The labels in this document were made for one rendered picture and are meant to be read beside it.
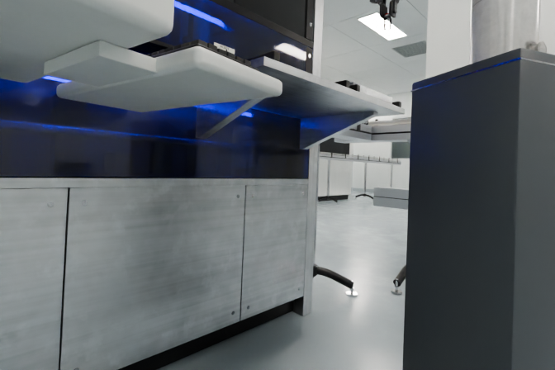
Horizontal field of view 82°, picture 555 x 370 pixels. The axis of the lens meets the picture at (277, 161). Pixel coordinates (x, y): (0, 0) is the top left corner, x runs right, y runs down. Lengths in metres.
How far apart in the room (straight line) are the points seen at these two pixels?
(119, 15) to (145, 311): 0.84
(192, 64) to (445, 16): 2.51
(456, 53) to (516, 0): 1.90
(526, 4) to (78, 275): 1.14
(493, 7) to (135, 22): 0.67
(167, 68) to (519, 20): 0.66
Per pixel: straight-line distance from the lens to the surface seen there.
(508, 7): 0.82
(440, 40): 2.78
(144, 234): 1.00
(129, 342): 1.08
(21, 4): 0.44
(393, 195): 2.08
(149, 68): 0.51
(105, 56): 0.48
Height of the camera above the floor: 0.65
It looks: 1 degrees up
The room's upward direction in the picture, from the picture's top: 2 degrees clockwise
